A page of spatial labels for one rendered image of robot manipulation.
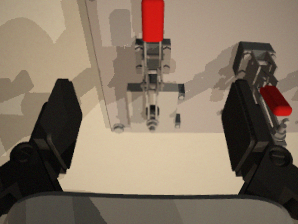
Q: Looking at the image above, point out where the beige rectangular block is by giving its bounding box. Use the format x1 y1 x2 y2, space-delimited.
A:
127 83 179 133

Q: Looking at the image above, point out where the grey metal fixture plate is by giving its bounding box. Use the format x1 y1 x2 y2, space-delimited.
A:
85 0 298 133

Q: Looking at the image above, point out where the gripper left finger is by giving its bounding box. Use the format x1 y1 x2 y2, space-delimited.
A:
0 78 82 217

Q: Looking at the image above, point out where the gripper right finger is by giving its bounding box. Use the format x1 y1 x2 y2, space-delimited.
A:
221 80 298 220

